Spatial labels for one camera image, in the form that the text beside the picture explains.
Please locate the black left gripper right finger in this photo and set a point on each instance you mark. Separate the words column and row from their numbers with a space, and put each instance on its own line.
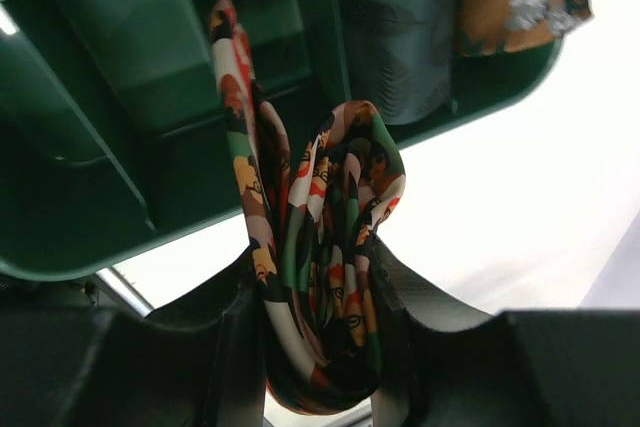
column 447, row 363

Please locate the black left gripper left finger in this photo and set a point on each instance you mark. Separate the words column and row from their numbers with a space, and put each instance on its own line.
column 196, row 361

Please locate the colourful patterned necktie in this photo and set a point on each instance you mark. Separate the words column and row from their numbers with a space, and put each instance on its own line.
column 311, row 227

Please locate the green divided plastic tray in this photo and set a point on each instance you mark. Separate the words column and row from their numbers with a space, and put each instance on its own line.
column 113, row 133

